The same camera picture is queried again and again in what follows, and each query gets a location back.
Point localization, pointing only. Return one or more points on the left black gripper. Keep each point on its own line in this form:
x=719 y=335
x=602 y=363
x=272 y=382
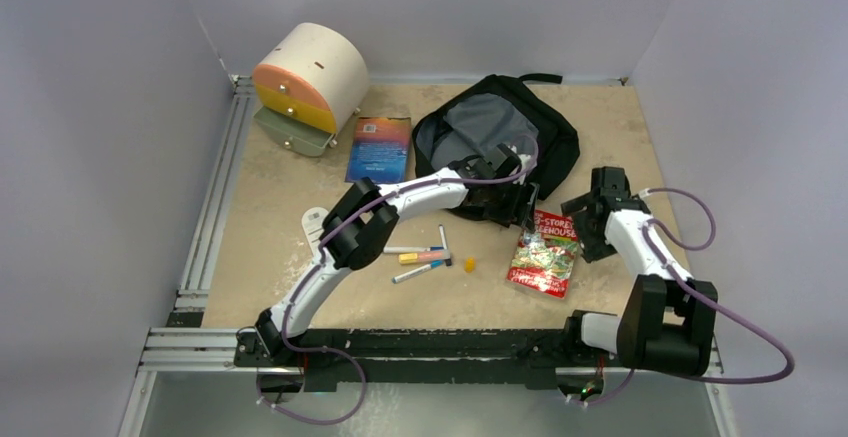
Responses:
x=516 y=214

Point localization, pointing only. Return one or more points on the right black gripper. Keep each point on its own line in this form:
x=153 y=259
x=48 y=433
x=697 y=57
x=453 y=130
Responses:
x=592 y=247

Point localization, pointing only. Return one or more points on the red colourful booklet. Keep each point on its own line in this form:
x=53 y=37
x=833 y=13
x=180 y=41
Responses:
x=544 y=259

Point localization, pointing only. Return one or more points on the black student backpack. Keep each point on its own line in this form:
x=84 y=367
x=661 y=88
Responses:
x=498 y=110

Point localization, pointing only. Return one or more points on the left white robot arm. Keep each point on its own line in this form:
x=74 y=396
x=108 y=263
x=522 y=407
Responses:
x=355 y=231

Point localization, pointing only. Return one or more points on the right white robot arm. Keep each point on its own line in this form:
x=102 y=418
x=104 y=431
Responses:
x=662 y=327

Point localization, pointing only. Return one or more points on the white marker lying lower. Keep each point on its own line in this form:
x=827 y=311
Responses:
x=417 y=271

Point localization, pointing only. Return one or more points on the white marker blue cap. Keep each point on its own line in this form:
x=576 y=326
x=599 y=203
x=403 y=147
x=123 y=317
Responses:
x=409 y=249

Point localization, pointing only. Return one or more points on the blue orange book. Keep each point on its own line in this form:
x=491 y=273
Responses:
x=380 y=150

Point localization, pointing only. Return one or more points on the white oval label card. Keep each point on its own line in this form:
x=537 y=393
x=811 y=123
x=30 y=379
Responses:
x=312 y=226

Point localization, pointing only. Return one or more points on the cream round drawer cabinet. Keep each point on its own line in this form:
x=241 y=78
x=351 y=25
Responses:
x=309 y=85

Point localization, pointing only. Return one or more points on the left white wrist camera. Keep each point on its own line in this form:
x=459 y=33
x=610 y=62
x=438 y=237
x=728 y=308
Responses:
x=527 y=163

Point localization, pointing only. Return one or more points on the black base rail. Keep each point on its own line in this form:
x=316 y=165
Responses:
x=538 y=359

